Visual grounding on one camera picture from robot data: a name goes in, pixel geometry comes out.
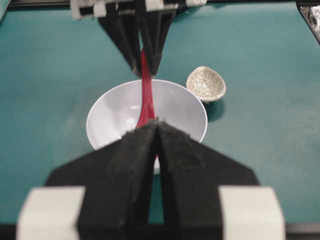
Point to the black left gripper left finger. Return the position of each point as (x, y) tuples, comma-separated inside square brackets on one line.
[(118, 182)]

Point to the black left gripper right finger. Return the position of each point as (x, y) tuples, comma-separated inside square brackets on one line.
[(191, 174)]

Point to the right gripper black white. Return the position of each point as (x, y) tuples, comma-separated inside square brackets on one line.
[(122, 19)]

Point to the pink plastic spoon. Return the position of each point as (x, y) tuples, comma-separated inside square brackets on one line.
[(147, 112)]

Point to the white round bowl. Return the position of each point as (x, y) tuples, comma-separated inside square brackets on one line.
[(117, 111)]

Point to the small crackle-glaze dish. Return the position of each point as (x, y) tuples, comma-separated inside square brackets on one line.
[(206, 84)]

